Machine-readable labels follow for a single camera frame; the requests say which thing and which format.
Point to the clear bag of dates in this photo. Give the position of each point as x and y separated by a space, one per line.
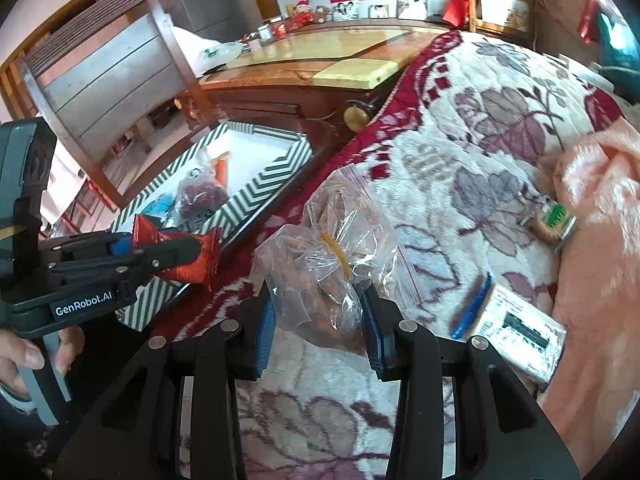
197 195

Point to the red foil bag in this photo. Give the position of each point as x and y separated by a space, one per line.
456 7
590 10

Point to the grey refrigerator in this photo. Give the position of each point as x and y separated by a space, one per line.
225 5

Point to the teal bag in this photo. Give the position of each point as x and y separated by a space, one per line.
617 45

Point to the beige floral quilt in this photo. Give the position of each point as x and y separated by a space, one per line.
560 5

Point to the red shiny snack packet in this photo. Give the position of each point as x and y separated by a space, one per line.
197 260

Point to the orange cracker packet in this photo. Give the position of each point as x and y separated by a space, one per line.
221 172

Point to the wooden table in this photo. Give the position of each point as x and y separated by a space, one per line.
310 50

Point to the red white floral blanket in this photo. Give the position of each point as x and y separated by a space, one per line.
450 125

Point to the white plastic bag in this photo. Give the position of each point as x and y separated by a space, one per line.
215 55

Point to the small photo frame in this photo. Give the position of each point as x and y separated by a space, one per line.
378 11
346 11

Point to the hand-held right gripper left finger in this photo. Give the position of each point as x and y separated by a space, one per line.
262 340

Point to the large photo frame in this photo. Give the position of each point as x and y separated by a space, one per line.
412 3

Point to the person's left hand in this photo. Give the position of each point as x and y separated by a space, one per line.
30 355

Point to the green white striped box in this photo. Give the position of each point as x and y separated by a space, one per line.
260 150

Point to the white jar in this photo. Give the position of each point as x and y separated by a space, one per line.
264 33

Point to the brown teddy bear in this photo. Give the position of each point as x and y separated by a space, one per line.
323 14

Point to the pink blanket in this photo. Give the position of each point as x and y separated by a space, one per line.
600 285

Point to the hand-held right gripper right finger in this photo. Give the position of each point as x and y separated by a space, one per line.
375 345

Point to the small green white packet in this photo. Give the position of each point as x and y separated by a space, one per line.
555 220

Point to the red plush toy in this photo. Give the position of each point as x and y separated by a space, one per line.
301 15

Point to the wooden chair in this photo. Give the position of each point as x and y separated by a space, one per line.
100 75

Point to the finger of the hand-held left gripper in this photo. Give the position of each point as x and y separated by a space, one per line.
170 255
120 246

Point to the clear bag of nuts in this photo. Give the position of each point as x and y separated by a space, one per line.
320 285

